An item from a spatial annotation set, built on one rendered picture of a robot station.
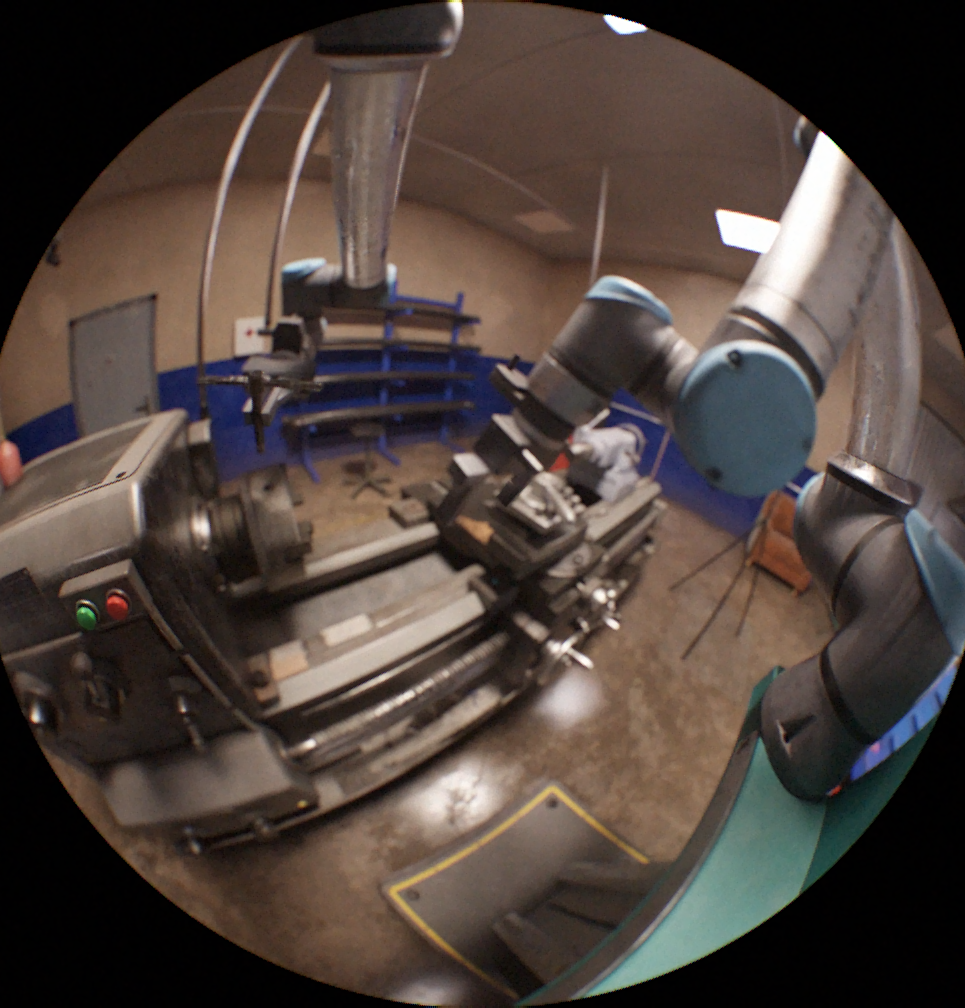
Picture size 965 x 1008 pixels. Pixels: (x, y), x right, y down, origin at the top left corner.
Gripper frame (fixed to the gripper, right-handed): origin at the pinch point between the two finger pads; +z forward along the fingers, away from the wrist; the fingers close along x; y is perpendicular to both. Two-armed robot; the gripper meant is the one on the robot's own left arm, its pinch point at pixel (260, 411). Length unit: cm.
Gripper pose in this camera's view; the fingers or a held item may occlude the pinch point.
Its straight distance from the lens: 51.6
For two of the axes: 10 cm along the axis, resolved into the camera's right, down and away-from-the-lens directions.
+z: 2.1, 7.9, -5.8
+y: -3.9, 6.1, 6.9
